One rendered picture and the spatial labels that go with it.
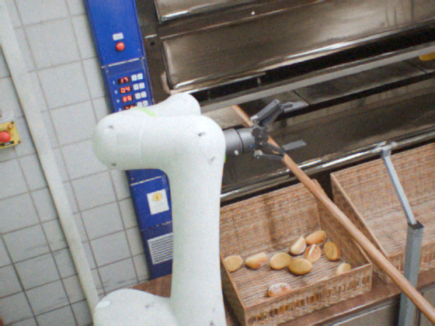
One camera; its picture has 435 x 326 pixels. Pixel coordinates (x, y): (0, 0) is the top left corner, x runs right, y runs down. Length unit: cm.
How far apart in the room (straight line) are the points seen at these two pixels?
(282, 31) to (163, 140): 120
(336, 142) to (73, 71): 119
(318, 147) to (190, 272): 147
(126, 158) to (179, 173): 12
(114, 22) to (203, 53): 36
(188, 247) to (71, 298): 148
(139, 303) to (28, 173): 106
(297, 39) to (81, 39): 82
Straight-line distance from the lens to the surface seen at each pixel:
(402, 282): 164
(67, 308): 265
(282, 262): 251
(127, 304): 129
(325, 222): 263
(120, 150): 117
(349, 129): 261
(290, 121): 242
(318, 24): 232
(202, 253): 118
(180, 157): 113
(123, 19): 200
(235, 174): 243
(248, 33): 221
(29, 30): 200
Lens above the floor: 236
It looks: 33 degrees down
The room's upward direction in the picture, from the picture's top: 8 degrees counter-clockwise
